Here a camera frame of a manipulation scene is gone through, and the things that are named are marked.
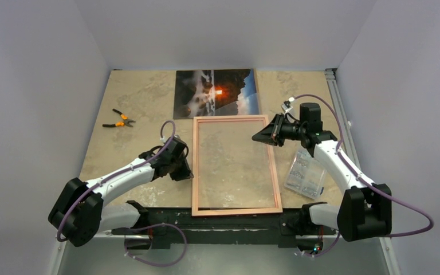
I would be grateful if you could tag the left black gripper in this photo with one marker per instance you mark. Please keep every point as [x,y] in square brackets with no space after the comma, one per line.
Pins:
[184,173]

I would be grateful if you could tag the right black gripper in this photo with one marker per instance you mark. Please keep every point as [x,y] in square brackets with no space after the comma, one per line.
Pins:
[276,130]

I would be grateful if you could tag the pink picture frame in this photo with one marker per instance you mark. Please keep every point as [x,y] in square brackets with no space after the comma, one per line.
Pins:
[233,175]

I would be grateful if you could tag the sunset landscape photo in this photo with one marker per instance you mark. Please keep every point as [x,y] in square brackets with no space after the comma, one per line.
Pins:
[215,92]

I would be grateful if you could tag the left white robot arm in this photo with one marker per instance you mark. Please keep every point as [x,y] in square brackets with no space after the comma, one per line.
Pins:
[84,209]

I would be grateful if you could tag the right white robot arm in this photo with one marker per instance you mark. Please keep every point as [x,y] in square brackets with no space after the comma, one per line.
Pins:
[365,210]

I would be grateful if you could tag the clear plastic screw box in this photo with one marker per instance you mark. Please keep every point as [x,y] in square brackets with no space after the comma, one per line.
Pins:
[306,176]

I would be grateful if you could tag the brown backing board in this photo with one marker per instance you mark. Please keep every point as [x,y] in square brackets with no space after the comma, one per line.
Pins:
[256,80]

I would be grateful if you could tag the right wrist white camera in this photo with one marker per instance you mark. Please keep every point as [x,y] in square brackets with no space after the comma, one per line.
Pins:
[288,109]

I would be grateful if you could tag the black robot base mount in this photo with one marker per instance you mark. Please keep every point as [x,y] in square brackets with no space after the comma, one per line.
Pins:
[165,226]

